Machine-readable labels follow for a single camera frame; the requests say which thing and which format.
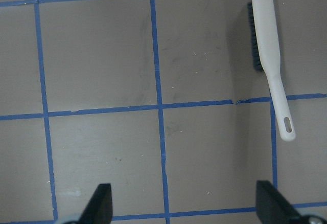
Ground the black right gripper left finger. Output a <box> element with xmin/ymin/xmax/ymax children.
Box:
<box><xmin>75</xmin><ymin>183</ymin><xmax>113</xmax><ymax>224</ymax></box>

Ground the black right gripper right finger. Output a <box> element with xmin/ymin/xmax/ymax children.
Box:
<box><xmin>255</xmin><ymin>180</ymin><xmax>327</xmax><ymax>224</ymax></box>

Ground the white brush with black bristles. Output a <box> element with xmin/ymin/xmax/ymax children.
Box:
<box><xmin>247</xmin><ymin>0</ymin><xmax>296</xmax><ymax>142</ymax></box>

